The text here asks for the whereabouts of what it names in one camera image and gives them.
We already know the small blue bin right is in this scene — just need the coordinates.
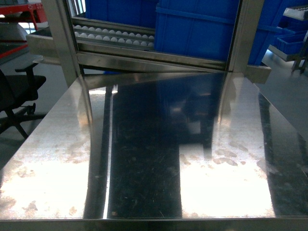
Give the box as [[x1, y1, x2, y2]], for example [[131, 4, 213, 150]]
[[274, 33, 306, 54]]

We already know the red metal frame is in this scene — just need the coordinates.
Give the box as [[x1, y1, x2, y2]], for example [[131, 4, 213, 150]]
[[0, 3, 47, 59]]

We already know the steel roller rack frame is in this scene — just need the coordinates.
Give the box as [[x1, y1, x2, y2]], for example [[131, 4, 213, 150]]
[[26, 0, 271, 85]]

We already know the black office chair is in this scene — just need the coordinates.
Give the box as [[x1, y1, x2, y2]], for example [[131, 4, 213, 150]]
[[0, 63, 46, 139]]

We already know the blue crate rear left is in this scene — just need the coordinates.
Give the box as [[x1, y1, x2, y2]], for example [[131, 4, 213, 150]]
[[85, 0, 158, 28]]

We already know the large blue plastic crate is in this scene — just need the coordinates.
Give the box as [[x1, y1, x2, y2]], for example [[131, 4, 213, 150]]
[[154, 0, 283, 65]]

